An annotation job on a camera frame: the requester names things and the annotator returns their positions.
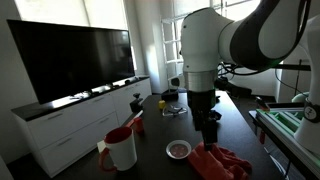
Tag clear safety glasses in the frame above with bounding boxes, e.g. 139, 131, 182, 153
161, 104, 188, 118

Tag white sideboard with black top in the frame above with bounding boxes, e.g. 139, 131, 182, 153
10, 75, 153, 179

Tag large black flat television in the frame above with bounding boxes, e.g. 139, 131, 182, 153
6, 19, 136, 105

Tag small black box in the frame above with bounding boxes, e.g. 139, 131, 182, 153
161, 89, 179, 102

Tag red clamp with white handle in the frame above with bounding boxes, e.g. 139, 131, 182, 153
125, 109, 145, 135

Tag white mug with red handle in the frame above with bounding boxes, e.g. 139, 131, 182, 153
97, 126, 138, 173

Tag red cloth towel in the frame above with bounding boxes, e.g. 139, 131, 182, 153
187, 139, 253, 180

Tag white wire shelf rack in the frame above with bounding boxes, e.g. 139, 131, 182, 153
161, 12, 188, 93

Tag black hanging cable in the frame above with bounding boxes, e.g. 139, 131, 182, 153
274, 68, 305, 96

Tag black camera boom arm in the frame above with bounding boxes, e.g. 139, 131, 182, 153
271, 63, 313, 72

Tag black table clamp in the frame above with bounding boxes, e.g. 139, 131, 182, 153
129, 92, 144, 114

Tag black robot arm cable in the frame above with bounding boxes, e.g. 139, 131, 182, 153
217, 60, 255, 77

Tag white paper card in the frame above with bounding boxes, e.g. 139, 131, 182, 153
96, 139, 107, 155

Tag pale green round object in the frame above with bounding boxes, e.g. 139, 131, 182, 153
290, 91, 311, 104

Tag small white bowl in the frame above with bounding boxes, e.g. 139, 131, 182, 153
165, 139, 192, 160

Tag green and white tray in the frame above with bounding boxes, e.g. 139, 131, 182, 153
255, 107, 320, 168

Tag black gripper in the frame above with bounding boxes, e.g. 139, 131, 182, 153
186, 89, 220, 152

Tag red and black hand tool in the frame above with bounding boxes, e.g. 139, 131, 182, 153
254, 95, 271, 111

